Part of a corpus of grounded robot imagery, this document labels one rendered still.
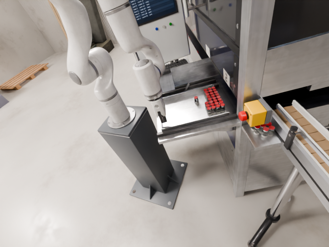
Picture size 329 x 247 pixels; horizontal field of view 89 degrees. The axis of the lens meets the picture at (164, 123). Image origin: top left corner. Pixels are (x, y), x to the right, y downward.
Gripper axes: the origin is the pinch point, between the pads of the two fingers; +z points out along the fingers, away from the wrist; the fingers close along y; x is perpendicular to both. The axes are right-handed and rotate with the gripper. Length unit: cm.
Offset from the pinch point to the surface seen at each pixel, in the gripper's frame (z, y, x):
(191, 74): 4.1, 43.4, -22.8
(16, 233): 91, -7, 179
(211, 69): 4, 42, -37
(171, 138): 4.5, -10.7, -1.9
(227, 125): 4.7, -10.8, -29.4
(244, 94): -12.6, -12.4, -35.5
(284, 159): 45, -12, -63
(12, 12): -66, 606, 436
